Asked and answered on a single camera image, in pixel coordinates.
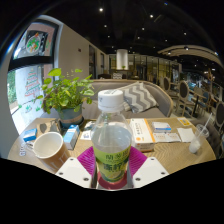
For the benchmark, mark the grey curved sofa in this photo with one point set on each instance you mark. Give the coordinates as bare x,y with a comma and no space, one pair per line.
160,96

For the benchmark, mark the small blister pack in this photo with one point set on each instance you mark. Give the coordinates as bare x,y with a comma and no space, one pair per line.
24,150

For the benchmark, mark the green potted plant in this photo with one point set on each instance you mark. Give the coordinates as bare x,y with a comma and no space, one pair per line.
66,93

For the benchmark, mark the group of dining chairs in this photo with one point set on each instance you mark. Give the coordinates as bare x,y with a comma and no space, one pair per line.
183,91

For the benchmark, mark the clear plastic cup with straw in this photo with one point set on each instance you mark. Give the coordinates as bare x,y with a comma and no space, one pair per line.
196,141

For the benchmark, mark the yellow card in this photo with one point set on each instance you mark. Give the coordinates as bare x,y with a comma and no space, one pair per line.
184,122

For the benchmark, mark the printed picture leaflet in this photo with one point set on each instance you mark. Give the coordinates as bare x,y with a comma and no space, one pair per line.
86,135

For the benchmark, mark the blue and white carton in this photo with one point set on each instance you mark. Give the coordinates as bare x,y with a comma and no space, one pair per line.
71,137

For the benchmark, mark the white round column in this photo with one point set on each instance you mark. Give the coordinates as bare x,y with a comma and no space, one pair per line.
122,59

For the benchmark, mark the grey zigzag striped pillow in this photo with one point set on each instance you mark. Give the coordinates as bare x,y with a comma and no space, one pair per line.
140,96

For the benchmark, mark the window with festive stickers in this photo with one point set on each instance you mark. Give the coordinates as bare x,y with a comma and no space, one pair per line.
30,83

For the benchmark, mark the white paper napkin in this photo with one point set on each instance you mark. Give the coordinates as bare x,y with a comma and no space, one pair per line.
185,135

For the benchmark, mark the brown mug with white inside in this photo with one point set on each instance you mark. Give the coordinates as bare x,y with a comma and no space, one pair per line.
50,146

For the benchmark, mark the small blue box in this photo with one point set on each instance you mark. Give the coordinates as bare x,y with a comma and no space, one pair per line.
30,135

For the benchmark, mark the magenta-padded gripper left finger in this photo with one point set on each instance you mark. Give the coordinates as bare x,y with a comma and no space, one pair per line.
78,170

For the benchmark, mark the clear bottle with green label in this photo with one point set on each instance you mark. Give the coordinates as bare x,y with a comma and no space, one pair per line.
111,140

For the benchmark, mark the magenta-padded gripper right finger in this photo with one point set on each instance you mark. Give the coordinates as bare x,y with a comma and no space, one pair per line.
146,170

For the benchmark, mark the white and orange box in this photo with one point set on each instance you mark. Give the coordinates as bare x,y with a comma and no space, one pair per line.
141,133

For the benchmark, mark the flat blue and white box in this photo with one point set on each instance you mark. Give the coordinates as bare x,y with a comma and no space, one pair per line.
161,126

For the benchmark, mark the white printed pamphlet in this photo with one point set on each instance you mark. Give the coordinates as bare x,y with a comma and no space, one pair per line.
168,137

